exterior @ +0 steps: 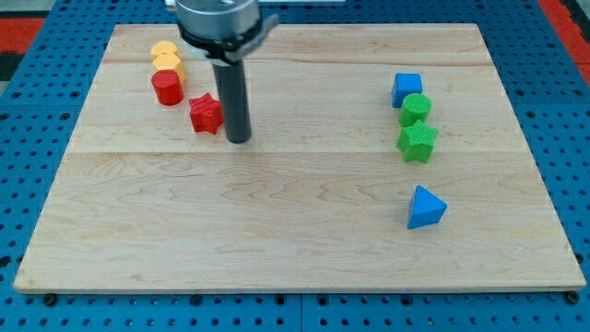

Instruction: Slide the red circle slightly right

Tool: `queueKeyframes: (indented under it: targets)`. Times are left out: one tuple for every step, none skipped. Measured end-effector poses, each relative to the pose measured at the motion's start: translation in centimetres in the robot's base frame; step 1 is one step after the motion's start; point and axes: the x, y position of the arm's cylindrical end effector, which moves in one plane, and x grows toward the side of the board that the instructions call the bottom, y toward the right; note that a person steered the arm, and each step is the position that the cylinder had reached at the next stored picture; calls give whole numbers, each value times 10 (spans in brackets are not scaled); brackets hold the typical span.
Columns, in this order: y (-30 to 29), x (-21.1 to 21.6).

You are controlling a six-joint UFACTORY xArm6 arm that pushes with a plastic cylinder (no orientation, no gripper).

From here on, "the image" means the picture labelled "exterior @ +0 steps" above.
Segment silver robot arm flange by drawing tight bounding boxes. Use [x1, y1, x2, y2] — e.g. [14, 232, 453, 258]
[165, 0, 279, 66]

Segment wooden board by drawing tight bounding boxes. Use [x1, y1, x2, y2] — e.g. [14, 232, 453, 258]
[14, 24, 586, 294]

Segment red star block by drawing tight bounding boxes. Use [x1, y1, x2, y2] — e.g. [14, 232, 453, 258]
[189, 93, 224, 135]

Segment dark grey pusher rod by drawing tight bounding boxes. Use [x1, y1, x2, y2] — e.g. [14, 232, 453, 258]
[213, 62, 252, 144]

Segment green star block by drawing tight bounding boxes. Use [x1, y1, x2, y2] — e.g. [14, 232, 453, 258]
[397, 120, 438, 163]

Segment green cylinder block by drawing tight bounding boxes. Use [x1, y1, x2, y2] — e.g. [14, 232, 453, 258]
[398, 93, 431, 127]

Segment blue cube block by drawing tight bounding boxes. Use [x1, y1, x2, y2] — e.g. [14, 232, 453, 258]
[391, 73, 423, 108]

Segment blue triangle block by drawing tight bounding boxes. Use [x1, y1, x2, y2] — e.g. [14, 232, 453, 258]
[407, 185, 448, 230]

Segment red cylinder block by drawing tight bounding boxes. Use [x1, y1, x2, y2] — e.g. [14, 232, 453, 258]
[151, 69, 184, 106]

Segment yellow hexagon block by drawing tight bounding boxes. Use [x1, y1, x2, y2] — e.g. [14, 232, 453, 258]
[152, 53, 185, 83]

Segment yellow heart block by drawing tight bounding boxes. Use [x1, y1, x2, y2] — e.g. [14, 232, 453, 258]
[150, 40, 178, 59]

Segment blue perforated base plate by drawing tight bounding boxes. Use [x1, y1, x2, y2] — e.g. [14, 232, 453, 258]
[1, 1, 589, 331]

